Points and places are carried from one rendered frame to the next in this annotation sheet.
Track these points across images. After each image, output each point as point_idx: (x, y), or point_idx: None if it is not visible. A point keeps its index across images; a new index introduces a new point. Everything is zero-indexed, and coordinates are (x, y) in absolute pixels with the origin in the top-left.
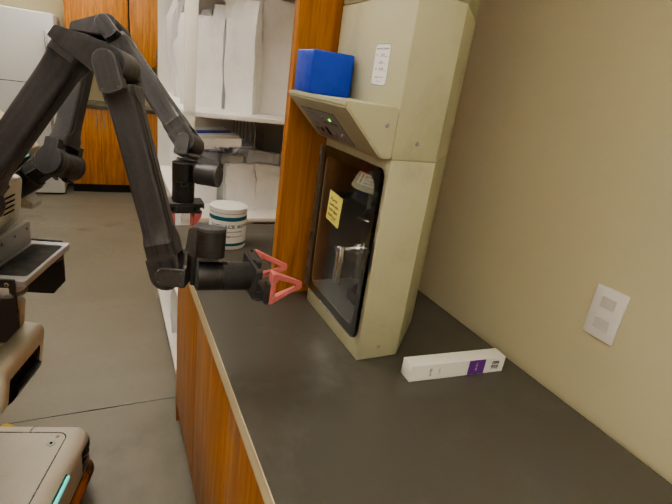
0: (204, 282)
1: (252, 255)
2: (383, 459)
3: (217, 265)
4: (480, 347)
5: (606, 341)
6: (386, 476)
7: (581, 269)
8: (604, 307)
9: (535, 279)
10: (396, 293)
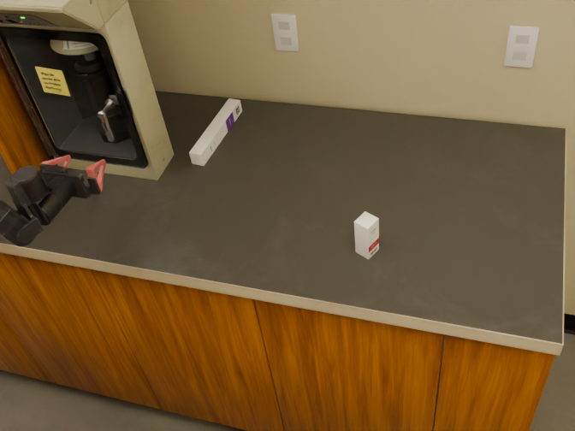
0: (52, 215)
1: (52, 168)
2: (243, 218)
3: (48, 196)
4: (214, 103)
5: (294, 50)
6: (254, 224)
7: (253, 8)
8: (282, 28)
9: (223, 30)
10: (154, 114)
